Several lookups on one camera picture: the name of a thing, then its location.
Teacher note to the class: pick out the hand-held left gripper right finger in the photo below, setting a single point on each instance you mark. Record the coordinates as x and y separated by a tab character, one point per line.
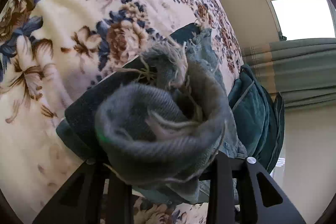
223	187

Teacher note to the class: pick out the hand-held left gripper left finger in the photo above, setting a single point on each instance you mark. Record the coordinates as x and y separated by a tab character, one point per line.
115	195

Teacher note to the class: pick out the blue denim pants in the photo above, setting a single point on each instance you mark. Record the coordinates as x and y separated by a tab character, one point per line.
168	119

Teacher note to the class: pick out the green striped curtain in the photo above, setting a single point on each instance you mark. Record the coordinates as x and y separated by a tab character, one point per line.
296	69

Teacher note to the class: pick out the floral printed blanket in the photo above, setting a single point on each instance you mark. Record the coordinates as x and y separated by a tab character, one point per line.
78	37

